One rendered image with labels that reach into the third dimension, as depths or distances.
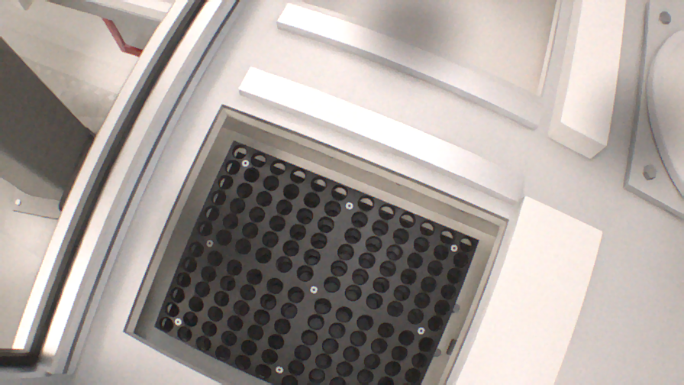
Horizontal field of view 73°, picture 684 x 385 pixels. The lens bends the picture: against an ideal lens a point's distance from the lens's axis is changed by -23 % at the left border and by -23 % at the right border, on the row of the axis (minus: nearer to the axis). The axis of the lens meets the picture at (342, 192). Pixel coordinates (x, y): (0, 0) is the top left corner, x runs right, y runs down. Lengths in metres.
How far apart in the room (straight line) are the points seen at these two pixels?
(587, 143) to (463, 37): 0.23
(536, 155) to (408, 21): 0.24
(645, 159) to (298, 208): 0.31
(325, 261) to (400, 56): 0.17
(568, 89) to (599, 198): 0.10
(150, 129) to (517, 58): 0.41
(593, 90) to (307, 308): 0.30
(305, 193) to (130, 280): 0.17
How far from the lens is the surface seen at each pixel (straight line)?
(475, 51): 0.64
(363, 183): 0.55
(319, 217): 0.47
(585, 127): 0.46
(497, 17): 0.67
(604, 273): 0.48
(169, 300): 0.48
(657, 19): 0.61
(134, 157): 0.42
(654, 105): 0.53
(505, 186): 0.44
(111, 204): 0.41
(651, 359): 0.51
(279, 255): 0.47
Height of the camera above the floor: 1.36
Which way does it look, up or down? 75 degrees down
